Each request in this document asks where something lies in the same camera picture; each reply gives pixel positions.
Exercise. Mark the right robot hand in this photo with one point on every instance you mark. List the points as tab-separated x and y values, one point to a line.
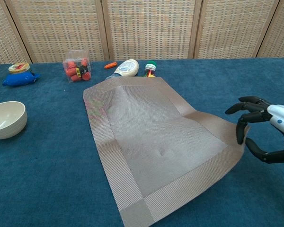
281	116

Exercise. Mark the brown woven placemat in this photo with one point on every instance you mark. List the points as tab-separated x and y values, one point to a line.
161	142

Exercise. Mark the white bowl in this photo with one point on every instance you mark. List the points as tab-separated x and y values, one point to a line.
4	123

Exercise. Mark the colourful feather shuttlecock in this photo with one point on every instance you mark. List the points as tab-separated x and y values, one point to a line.
151	66

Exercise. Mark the woven bamboo folding screen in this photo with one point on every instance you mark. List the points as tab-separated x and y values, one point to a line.
151	23

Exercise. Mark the white squeeze sauce bottle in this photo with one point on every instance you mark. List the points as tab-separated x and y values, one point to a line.
129	67

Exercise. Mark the small orange piece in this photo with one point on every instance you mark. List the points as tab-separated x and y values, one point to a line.
111	65

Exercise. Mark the clear box with orange items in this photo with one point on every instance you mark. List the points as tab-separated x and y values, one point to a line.
77	68

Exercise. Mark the blue carpet table cover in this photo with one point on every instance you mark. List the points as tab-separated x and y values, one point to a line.
49	165

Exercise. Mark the blue pouch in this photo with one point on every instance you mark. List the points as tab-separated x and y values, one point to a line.
19	79

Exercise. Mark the round tin with red label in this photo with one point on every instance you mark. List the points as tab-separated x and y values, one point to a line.
19	67

